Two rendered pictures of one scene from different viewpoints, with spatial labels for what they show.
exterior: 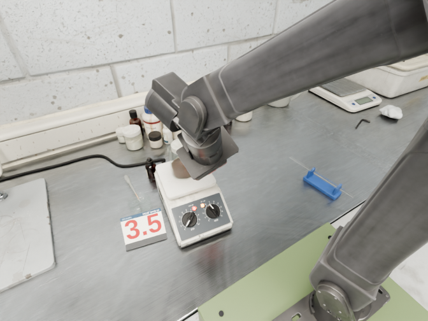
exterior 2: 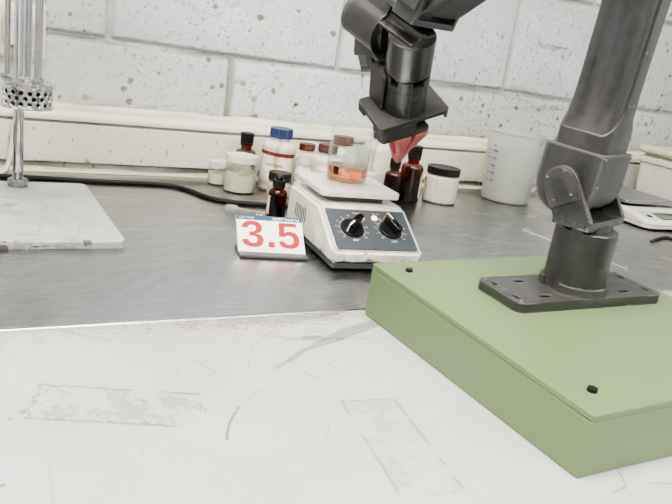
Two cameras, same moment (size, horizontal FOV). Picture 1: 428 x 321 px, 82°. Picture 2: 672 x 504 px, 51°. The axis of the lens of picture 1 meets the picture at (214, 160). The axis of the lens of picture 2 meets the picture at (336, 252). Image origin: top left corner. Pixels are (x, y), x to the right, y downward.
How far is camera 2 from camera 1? 0.62 m
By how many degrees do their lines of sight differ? 24
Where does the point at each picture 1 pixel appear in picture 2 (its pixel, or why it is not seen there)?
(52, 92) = (131, 71)
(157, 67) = (300, 84)
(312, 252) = not seen: hidden behind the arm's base
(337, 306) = (567, 185)
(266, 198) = not seen: hidden behind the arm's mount
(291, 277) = (514, 271)
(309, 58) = not seen: outside the picture
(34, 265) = (95, 236)
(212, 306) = (395, 266)
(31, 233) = (80, 216)
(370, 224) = (592, 56)
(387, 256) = (610, 91)
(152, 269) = (285, 274)
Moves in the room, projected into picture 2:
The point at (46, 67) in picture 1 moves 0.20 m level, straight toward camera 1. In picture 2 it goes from (141, 30) to (178, 38)
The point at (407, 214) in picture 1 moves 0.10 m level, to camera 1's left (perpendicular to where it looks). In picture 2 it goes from (616, 24) to (509, 8)
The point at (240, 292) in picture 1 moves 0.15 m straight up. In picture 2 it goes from (437, 266) to (463, 129)
